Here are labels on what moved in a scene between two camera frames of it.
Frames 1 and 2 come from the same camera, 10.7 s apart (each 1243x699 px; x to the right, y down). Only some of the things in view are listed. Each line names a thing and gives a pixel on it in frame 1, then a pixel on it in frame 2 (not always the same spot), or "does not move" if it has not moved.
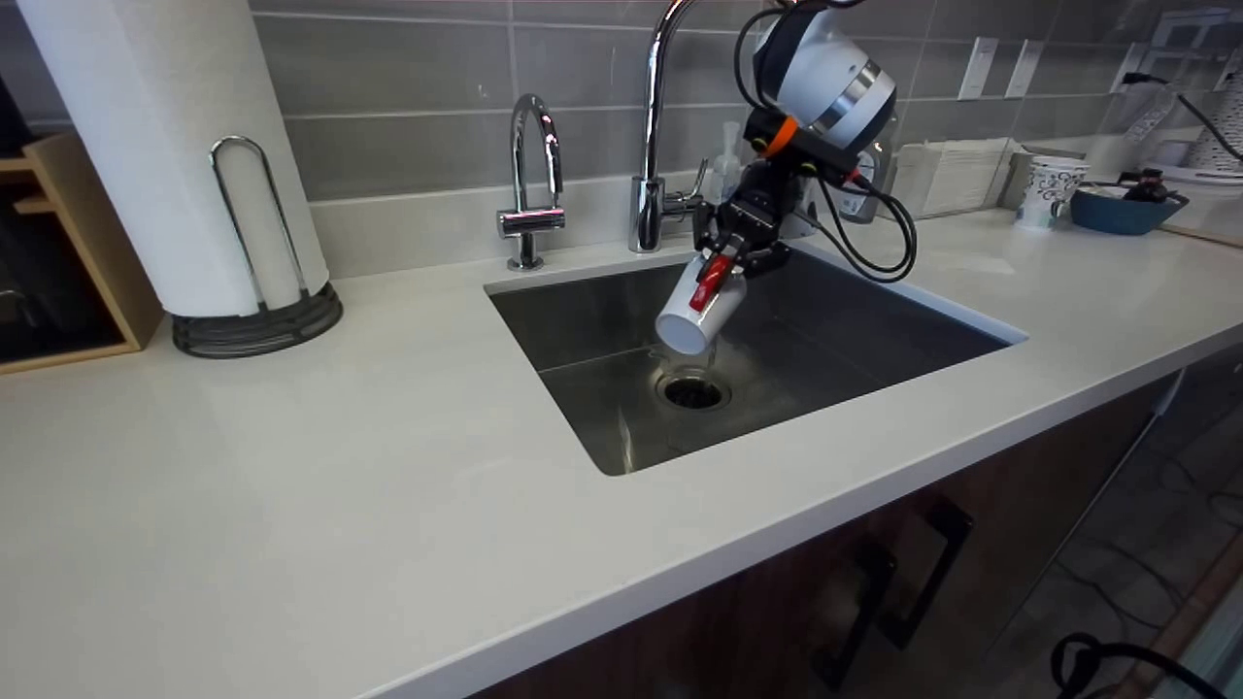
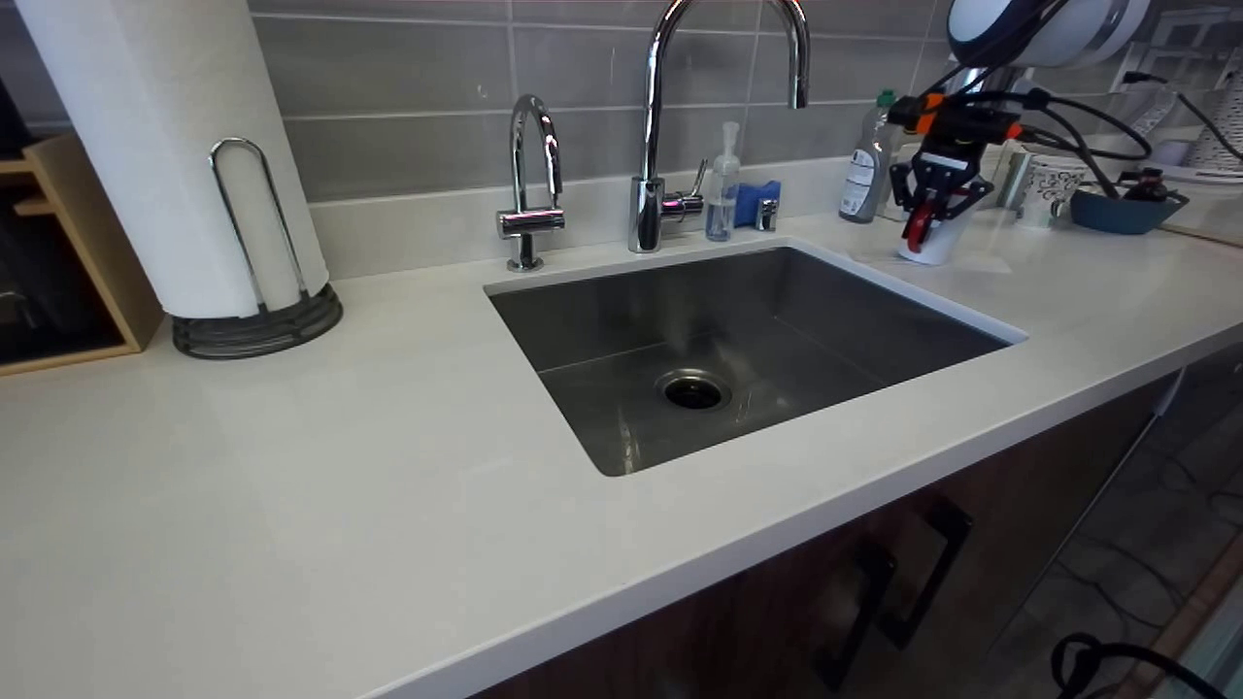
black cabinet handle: (919, 571) does not move
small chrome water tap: (534, 220) does not move
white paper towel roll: (178, 119) does not move
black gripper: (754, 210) → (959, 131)
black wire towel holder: (222, 334) does not move
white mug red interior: (700, 309) → (939, 246)
